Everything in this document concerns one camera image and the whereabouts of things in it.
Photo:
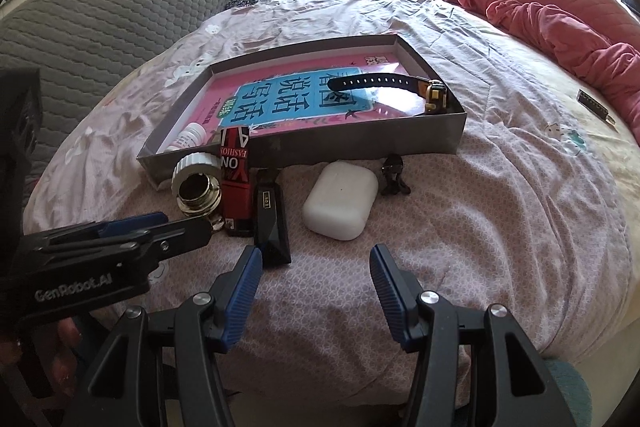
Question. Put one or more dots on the yellow blanket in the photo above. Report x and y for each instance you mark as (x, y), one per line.
(600, 121)

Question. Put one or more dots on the pink and blue book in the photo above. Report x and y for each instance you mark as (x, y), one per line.
(296, 95)

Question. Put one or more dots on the black and yellow wristwatch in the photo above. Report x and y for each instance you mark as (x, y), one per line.
(434, 92)

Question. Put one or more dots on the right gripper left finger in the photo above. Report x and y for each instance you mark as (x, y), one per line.
(145, 353)

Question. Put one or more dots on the small white pill bottle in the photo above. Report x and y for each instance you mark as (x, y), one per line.
(193, 135)

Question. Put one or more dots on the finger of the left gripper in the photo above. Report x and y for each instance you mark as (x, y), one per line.
(131, 224)
(165, 239)

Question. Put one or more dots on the metal perfume bottle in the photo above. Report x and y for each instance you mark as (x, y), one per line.
(196, 186)

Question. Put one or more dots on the black hair claw clip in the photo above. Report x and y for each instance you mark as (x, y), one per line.
(392, 169)

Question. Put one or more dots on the person's left hand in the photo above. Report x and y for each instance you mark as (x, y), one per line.
(54, 346)

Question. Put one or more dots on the red and black lighter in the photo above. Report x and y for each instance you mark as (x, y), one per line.
(236, 188)

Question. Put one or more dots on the grey cardboard box tray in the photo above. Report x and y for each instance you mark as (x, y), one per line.
(353, 140)

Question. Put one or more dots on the pink patterned bed sheet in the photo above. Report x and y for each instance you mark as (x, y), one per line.
(538, 209)

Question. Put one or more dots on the pink quilted duvet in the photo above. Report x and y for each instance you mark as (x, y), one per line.
(597, 41)

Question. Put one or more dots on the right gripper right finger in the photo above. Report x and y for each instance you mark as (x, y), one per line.
(510, 384)

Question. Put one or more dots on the grey quilted headboard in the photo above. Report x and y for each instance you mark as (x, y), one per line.
(83, 48)

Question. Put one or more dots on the white earbuds case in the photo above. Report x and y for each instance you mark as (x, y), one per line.
(340, 202)

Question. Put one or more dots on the black and gold lighter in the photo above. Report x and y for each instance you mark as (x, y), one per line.
(270, 229)

